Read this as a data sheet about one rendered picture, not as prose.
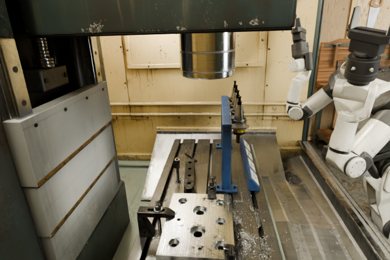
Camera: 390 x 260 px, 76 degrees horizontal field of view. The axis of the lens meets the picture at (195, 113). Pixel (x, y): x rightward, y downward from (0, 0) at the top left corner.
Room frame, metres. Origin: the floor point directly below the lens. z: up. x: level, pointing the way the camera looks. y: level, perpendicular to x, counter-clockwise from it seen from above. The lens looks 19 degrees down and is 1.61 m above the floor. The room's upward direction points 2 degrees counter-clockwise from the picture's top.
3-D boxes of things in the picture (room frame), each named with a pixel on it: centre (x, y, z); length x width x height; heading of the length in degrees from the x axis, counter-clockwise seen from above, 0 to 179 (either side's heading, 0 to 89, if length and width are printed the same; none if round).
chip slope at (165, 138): (1.38, -0.11, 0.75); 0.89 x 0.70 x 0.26; 84
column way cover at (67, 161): (0.78, 0.40, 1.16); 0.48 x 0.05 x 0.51; 174
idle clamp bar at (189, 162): (1.04, 0.03, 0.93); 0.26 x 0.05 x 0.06; 179
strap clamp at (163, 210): (0.72, 0.15, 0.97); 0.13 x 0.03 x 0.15; 84
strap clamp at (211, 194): (0.86, -0.06, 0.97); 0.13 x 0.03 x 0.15; 174
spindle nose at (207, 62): (0.74, -0.04, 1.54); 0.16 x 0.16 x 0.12
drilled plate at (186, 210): (0.69, 0.00, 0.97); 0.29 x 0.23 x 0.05; 174
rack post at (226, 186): (0.98, -0.13, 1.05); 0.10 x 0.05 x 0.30; 84
